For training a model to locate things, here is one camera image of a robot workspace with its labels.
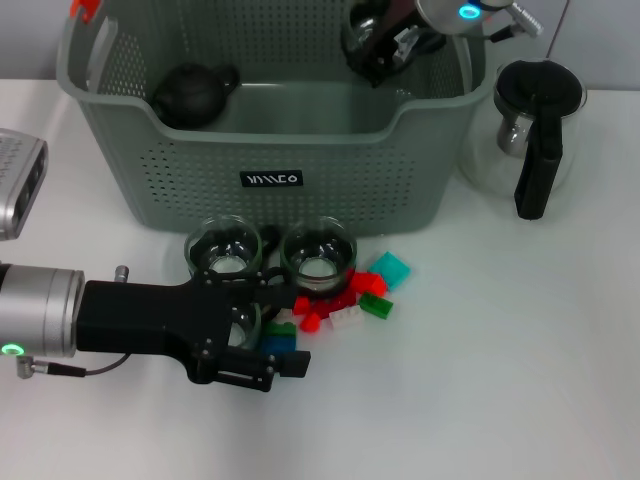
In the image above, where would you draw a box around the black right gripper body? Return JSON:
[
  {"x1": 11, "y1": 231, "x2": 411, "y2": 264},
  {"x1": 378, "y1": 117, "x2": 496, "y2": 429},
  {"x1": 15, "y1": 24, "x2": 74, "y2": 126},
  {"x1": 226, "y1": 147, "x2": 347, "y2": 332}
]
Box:
[{"x1": 378, "y1": 8, "x2": 447, "y2": 72}]

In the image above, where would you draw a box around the orange bin handle clip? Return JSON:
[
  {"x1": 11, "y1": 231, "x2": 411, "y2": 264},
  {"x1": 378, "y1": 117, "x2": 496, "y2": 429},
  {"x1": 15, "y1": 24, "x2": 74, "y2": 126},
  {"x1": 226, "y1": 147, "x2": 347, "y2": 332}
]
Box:
[{"x1": 69, "y1": 0, "x2": 104, "y2": 24}]

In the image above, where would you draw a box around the glass pitcher black lid handle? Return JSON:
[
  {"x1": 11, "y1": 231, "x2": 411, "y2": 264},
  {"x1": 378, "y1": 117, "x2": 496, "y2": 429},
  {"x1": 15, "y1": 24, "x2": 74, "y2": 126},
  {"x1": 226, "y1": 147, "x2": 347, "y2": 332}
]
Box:
[{"x1": 459, "y1": 58, "x2": 587, "y2": 221}]

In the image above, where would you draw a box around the black bin logo label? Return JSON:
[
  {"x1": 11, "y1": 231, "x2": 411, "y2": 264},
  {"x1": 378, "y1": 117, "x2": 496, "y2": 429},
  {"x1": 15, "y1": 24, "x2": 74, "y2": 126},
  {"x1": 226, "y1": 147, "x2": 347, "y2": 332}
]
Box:
[{"x1": 239, "y1": 170, "x2": 304, "y2": 190}]

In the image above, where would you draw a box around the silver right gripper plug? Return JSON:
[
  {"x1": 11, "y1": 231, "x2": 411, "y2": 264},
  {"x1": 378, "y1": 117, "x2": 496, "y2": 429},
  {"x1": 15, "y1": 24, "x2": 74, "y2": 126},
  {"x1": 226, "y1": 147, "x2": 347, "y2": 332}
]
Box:
[{"x1": 394, "y1": 27, "x2": 422, "y2": 57}]

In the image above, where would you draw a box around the teal square toy brick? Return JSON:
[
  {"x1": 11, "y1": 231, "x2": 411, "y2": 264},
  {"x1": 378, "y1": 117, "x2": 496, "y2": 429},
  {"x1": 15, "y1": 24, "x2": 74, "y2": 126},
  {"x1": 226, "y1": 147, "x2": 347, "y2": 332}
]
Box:
[{"x1": 368, "y1": 252, "x2": 412, "y2": 290}]

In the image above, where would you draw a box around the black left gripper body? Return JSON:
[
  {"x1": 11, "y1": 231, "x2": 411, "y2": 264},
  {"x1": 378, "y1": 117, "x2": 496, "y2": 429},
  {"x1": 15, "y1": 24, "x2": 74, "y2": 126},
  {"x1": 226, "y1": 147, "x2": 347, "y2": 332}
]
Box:
[{"x1": 76, "y1": 273, "x2": 237, "y2": 385}]

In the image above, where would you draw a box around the white two-stud toy brick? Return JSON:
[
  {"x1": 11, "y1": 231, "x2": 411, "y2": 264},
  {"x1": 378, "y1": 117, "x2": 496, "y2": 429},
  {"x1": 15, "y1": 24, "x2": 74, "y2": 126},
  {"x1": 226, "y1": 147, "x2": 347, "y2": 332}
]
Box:
[{"x1": 330, "y1": 307, "x2": 364, "y2": 329}]

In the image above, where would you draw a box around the black clay teapot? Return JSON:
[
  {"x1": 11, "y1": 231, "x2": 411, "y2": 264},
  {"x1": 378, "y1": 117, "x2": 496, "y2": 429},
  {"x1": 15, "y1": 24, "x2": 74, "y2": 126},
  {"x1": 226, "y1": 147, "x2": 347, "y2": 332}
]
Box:
[{"x1": 150, "y1": 62, "x2": 240, "y2": 128}]

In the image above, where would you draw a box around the round glass jar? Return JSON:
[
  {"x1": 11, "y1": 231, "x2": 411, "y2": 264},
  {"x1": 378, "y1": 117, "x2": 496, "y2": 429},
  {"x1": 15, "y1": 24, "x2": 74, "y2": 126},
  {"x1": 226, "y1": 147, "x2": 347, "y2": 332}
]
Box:
[{"x1": 183, "y1": 214, "x2": 282, "y2": 282}]

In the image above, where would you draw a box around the dark red toy brick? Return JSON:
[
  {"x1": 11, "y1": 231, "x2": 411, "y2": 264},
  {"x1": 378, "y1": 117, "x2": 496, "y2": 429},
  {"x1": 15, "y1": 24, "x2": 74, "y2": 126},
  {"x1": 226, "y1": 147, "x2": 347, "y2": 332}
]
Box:
[{"x1": 319, "y1": 294, "x2": 359, "y2": 321}]

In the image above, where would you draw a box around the glass teacup black handle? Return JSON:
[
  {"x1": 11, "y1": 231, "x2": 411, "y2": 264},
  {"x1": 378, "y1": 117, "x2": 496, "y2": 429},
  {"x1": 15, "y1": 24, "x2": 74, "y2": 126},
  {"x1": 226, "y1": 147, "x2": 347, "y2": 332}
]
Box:
[
  {"x1": 341, "y1": 0, "x2": 396, "y2": 67},
  {"x1": 228, "y1": 299, "x2": 282, "y2": 352},
  {"x1": 259, "y1": 215, "x2": 359, "y2": 298}
]

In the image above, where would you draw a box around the bright red slope brick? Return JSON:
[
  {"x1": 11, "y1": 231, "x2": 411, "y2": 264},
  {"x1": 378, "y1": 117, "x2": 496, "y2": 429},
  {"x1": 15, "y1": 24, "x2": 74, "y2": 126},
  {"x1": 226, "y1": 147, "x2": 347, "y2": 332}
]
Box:
[{"x1": 349, "y1": 272, "x2": 389, "y2": 301}]

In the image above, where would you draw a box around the blue square toy brick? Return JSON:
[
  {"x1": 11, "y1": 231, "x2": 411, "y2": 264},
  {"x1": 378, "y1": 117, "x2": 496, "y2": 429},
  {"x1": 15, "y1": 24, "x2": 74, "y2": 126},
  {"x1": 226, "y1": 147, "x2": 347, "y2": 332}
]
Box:
[{"x1": 259, "y1": 334, "x2": 299, "y2": 354}]

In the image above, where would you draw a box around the grey-green perforated storage bin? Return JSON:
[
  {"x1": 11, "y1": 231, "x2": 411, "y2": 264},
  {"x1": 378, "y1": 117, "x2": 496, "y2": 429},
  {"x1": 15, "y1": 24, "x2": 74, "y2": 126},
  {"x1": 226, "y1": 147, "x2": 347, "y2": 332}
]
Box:
[{"x1": 55, "y1": 0, "x2": 496, "y2": 239}]

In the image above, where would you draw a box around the left arm cable with plug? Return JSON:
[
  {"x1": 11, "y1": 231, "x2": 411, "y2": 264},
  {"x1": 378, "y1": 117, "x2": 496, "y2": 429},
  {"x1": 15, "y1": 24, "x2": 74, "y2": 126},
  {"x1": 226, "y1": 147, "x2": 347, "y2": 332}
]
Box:
[{"x1": 13, "y1": 352, "x2": 132, "y2": 380}]

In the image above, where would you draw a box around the green rectangular toy brick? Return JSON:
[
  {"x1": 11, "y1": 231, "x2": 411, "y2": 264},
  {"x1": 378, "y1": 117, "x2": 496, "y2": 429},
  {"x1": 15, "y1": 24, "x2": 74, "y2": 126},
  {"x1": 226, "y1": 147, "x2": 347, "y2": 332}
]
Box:
[{"x1": 358, "y1": 292, "x2": 395, "y2": 320}]

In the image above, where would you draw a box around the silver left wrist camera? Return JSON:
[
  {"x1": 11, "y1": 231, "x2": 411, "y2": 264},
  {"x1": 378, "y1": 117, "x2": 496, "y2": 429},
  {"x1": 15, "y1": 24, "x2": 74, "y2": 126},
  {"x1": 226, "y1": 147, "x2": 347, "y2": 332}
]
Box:
[{"x1": 0, "y1": 128, "x2": 50, "y2": 241}]

